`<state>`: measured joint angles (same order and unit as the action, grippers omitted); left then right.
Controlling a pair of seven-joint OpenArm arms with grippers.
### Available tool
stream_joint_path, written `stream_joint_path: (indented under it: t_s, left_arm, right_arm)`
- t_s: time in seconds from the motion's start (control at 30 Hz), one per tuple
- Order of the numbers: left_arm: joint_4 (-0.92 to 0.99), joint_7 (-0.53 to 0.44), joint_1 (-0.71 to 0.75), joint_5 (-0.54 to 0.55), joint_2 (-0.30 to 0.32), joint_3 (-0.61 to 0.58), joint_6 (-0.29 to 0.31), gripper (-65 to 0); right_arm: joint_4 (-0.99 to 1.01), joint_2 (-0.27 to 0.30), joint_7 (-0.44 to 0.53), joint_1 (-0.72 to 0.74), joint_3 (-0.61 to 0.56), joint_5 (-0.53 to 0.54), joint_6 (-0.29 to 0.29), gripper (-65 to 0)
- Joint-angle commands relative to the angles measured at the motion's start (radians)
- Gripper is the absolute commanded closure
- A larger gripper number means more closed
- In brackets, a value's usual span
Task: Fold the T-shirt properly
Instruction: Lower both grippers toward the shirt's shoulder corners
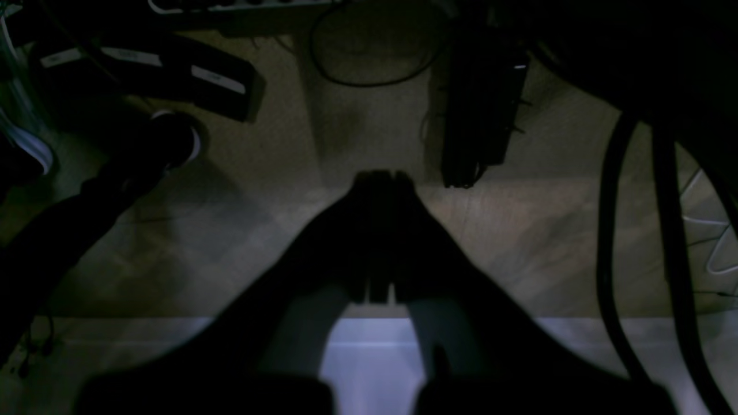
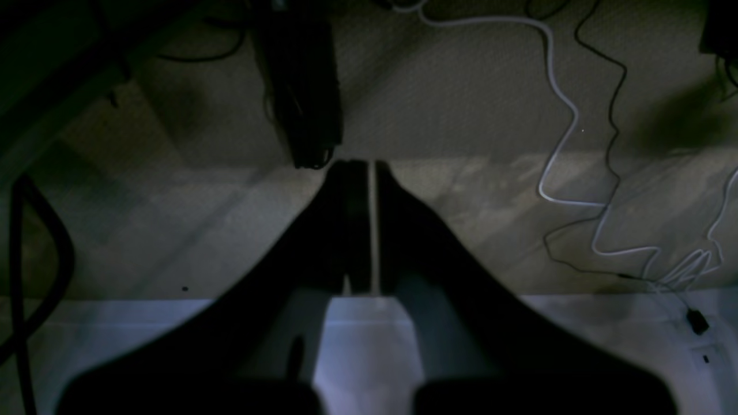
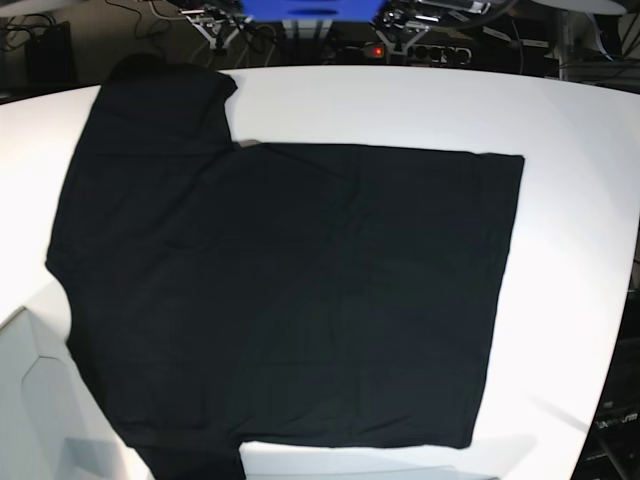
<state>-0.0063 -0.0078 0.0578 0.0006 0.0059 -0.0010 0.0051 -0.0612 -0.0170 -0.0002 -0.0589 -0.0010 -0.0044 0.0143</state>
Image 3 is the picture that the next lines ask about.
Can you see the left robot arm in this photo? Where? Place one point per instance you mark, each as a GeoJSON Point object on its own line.
{"type": "Point", "coordinates": [400, 24]}

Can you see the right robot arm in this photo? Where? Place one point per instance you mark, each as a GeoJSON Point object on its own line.
{"type": "Point", "coordinates": [218, 21]}

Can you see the black power strip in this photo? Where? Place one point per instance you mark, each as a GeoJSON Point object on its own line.
{"type": "Point", "coordinates": [420, 54]}

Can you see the blue plastic box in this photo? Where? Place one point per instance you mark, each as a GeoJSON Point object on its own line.
{"type": "Point", "coordinates": [335, 10]}

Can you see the black T-shirt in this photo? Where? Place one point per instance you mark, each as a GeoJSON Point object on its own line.
{"type": "Point", "coordinates": [301, 294]}

